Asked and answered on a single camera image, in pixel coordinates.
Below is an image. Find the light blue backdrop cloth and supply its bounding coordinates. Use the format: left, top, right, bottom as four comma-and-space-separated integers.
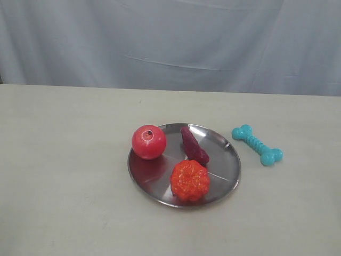
1, 1, 340, 96

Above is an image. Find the orange toy pumpkin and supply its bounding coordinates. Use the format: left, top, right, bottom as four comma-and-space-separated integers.
170, 159, 210, 202

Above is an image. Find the purple toy sweet potato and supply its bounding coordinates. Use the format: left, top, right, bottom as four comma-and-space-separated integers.
181, 126, 210, 165

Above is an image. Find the teal toy bone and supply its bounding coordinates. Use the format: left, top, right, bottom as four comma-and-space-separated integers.
231, 124, 283, 166

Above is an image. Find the round steel plate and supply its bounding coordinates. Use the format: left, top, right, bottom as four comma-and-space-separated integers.
127, 123, 241, 209

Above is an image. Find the red toy apple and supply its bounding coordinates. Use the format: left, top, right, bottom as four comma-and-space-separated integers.
131, 125, 167, 160

